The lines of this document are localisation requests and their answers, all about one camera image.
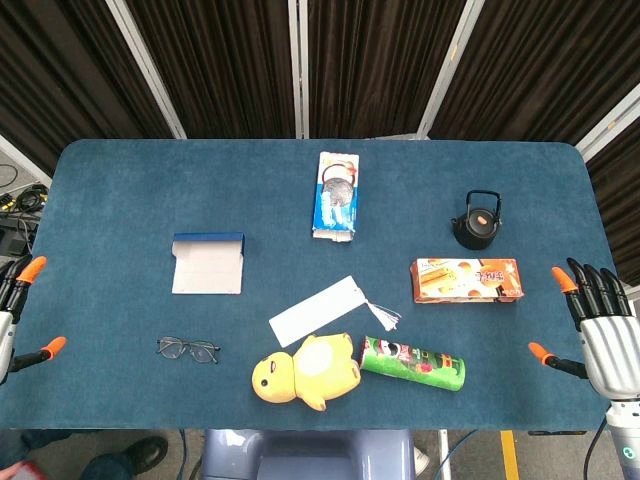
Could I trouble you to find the white bookmark card with tassel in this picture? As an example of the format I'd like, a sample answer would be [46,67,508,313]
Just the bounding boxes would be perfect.
[268,274,403,349]

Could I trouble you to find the yellow plush toy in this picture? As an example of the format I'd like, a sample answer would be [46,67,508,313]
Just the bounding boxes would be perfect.
[251,331,362,413]

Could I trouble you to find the white double partition post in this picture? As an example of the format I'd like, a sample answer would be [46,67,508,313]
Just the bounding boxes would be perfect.
[286,0,310,140]

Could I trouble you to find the white box blue lid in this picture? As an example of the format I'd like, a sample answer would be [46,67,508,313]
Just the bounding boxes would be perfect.
[171,231,246,296]

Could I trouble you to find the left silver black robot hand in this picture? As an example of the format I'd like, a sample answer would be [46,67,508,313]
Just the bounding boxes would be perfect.
[0,255,68,386]

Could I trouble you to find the white table leg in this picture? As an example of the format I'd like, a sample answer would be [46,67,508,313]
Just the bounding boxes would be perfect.
[436,429,453,480]

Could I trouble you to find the blue felt table cloth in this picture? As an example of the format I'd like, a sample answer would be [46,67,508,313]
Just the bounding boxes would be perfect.
[0,138,620,432]

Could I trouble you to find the blue floor cable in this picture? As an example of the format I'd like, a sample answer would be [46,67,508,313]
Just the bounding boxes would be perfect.
[439,429,482,480]

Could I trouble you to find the black wire eyeglasses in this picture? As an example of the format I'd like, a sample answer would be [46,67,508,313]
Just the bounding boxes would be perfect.
[155,336,222,366]

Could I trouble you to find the blue Oreo cookie box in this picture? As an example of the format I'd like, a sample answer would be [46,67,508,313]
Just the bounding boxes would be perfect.
[311,151,361,245]

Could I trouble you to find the yellow black cable bundle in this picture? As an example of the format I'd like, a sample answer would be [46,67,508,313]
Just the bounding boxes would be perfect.
[0,182,50,216]

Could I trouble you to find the dark brown curtain panel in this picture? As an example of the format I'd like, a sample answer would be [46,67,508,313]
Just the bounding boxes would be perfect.
[428,0,640,147]
[125,0,297,140]
[584,128,640,287]
[307,0,470,140]
[0,0,174,176]

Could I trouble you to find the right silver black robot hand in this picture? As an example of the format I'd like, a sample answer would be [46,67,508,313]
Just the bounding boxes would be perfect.
[528,257,640,401]

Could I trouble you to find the black shoe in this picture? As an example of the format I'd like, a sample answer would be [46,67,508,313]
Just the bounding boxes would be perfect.
[122,435,170,475]

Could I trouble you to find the yellow floor tape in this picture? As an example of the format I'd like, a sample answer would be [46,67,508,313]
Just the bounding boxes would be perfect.
[500,429,519,480]

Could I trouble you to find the lavender robot base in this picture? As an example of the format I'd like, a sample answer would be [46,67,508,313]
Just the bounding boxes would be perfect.
[199,428,417,480]

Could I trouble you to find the green Pringles can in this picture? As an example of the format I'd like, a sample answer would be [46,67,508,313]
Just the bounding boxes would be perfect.
[358,334,467,394]

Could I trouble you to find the black floor box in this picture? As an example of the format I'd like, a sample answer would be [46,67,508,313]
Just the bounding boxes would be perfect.
[0,214,39,257]

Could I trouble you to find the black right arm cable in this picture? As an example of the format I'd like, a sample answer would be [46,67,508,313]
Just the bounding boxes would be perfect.
[584,418,609,480]

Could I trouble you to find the orange biscuit box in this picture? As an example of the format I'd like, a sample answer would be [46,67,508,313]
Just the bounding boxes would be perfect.
[409,257,527,305]

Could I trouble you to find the blue jeans leg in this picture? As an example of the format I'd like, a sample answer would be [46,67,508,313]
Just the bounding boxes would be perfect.
[79,447,139,480]

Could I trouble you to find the black cast iron teapot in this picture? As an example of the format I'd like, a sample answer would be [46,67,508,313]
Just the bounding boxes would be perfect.
[450,189,504,251]

